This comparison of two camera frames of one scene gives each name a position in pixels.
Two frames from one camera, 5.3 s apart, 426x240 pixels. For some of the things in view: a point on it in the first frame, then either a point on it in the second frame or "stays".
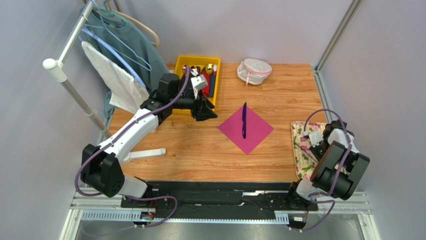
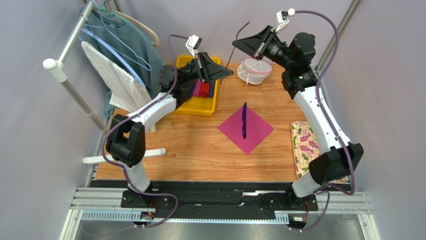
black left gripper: (206, 114) → (211, 71)
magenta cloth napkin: (257, 129) stays
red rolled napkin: (206, 91) stays
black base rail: (188, 198) stays
